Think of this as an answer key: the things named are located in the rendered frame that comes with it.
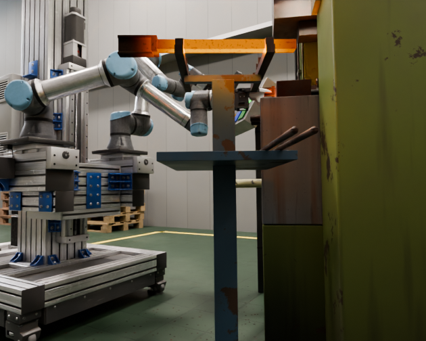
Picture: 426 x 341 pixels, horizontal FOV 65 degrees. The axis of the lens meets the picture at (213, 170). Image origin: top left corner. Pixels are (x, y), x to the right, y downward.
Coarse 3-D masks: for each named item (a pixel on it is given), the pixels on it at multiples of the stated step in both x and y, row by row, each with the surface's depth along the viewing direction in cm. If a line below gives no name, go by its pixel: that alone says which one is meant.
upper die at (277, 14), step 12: (276, 0) 135; (288, 0) 134; (300, 0) 133; (276, 12) 135; (288, 12) 134; (300, 12) 133; (276, 24) 139; (288, 24) 140; (276, 36) 150; (288, 36) 150
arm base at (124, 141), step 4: (112, 136) 191; (116, 136) 190; (120, 136) 190; (124, 136) 191; (128, 136) 193; (112, 140) 189; (116, 140) 189; (120, 140) 190; (124, 140) 190; (128, 140) 192; (108, 144) 191; (112, 144) 188; (116, 144) 188; (120, 144) 190; (124, 144) 189; (128, 144) 191; (132, 144) 195; (108, 148) 190; (112, 148) 188; (124, 148) 189; (128, 148) 191; (132, 148) 193
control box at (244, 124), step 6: (264, 84) 183; (270, 84) 184; (270, 96) 184; (252, 102) 182; (252, 108) 180; (258, 108) 181; (246, 114) 180; (252, 114) 180; (240, 120) 185; (246, 120) 179; (240, 126) 190; (246, 126) 186; (252, 126) 181; (240, 132) 200
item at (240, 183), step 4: (236, 180) 177; (240, 180) 176; (244, 180) 176; (248, 180) 176; (252, 180) 175; (256, 180) 175; (260, 180) 175; (236, 184) 176; (240, 184) 176; (244, 184) 175; (248, 184) 175; (252, 184) 175; (256, 184) 174; (260, 184) 174
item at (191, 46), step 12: (120, 36) 79; (132, 36) 79; (144, 36) 79; (156, 36) 78; (120, 48) 80; (132, 48) 80; (144, 48) 80; (156, 48) 78; (168, 48) 79; (192, 48) 79; (204, 48) 79; (216, 48) 79; (228, 48) 79; (240, 48) 79; (252, 48) 80; (276, 48) 80; (288, 48) 80
